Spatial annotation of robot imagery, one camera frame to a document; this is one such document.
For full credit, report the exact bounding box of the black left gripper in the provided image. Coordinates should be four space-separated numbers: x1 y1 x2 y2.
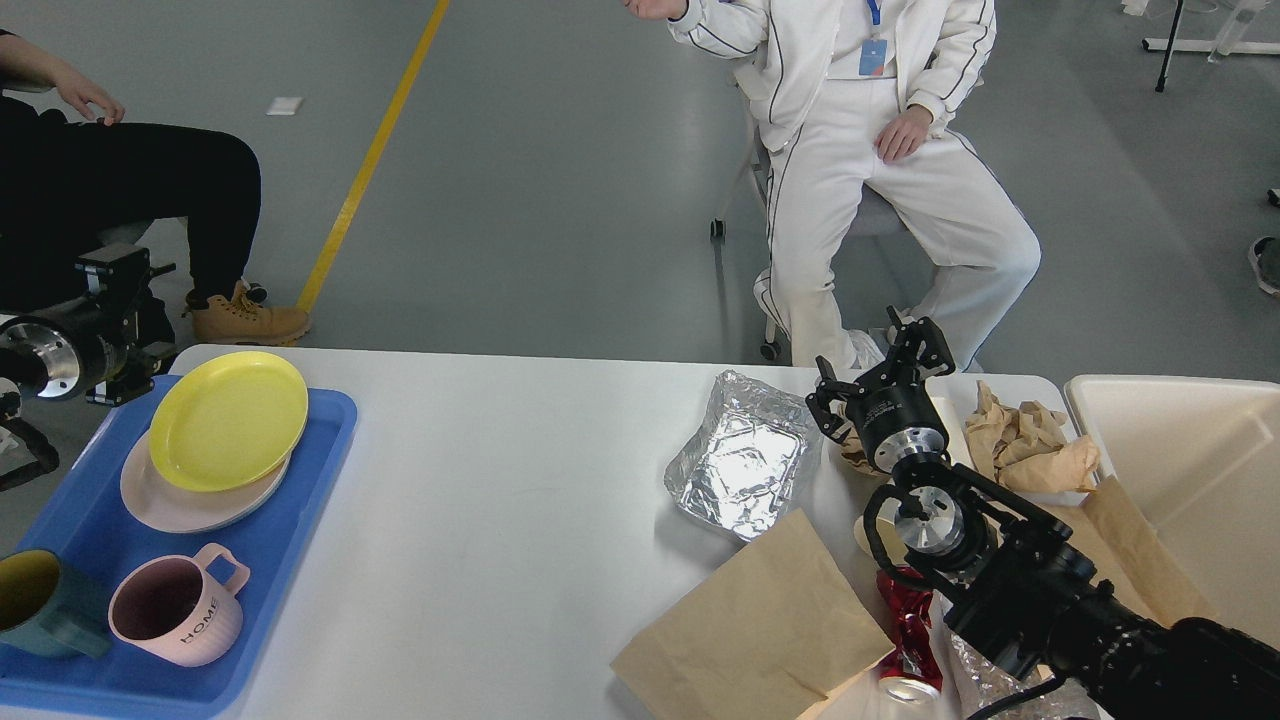
3 243 177 407

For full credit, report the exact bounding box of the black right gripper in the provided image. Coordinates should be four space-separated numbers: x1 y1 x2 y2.
806 306 957 474

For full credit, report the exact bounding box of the yellow plate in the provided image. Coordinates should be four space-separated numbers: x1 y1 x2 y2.
148 351 308 493

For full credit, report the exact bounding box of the pink ribbed mug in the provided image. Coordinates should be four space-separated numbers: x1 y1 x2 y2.
108 543 251 667

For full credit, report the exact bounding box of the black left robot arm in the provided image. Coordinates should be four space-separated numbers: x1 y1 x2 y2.
1 243 177 489

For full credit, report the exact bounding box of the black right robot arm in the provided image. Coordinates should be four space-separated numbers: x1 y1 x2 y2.
806 307 1279 719

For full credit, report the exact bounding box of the person in black trousers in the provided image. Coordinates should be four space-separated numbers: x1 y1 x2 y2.
1 32 311 345

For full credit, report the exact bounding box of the crumpled brown paper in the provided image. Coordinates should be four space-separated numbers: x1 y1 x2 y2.
964 380 1101 495

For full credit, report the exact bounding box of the aluminium foil tray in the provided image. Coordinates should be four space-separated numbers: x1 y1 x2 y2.
664 370 822 542

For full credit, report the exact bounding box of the pink plate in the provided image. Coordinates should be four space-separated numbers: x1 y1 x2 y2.
119 432 291 534

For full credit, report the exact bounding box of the white office chair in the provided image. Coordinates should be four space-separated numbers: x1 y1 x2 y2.
708 97 908 310

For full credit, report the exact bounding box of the blue plastic tray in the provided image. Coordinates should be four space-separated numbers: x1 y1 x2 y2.
1 375 357 719

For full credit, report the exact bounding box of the flat brown paper bag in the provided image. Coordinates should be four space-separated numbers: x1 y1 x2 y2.
611 510 891 719

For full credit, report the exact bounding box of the crushed red soda can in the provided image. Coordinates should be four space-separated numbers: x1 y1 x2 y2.
876 569 945 706

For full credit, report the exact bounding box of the person in white tracksuit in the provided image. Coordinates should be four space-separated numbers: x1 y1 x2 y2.
626 1 1041 369

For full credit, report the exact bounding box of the teal mug yellow inside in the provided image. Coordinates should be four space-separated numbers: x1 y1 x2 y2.
1 550 113 659

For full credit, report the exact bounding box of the brown paper sheet right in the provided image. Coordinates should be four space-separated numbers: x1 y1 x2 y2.
1044 477 1219 626

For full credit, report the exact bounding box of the cream plastic bin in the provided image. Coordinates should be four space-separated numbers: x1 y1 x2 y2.
1065 375 1279 644

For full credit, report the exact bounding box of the white stand base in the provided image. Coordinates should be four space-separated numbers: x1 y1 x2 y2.
1140 1 1279 94

